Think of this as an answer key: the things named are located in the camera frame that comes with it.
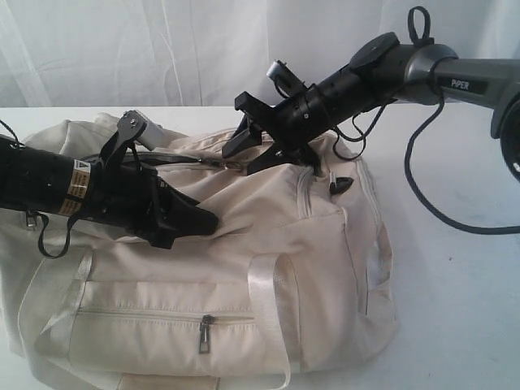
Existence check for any white backdrop curtain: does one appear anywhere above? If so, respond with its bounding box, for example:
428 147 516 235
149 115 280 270
0 0 520 109

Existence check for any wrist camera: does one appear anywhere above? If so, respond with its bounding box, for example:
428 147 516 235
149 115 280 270
266 60 307 98
99 110 165 169

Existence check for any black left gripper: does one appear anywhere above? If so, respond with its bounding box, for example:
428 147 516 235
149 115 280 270
87 161 219 249

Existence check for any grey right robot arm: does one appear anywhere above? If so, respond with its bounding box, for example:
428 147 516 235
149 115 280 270
222 32 519 177

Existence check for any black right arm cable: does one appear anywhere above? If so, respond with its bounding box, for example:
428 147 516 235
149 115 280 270
332 5 520 236

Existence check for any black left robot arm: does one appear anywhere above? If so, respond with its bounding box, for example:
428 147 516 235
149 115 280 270
1 137 219 249

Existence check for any cream duffel bag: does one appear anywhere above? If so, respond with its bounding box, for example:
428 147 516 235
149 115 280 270
1 114 397 389

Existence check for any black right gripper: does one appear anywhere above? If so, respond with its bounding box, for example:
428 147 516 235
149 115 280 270
222 84 337 176

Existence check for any black plastic D-ring right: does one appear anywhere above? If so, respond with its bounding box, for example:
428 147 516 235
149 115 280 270
328 175 351 197

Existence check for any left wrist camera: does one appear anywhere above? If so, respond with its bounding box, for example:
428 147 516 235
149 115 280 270
99 110 165 169

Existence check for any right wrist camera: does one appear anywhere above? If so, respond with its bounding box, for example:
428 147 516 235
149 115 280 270
266 60 307 98

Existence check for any dark front pocket zipper pull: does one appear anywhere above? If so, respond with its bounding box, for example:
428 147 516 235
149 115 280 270
198 314 215 354

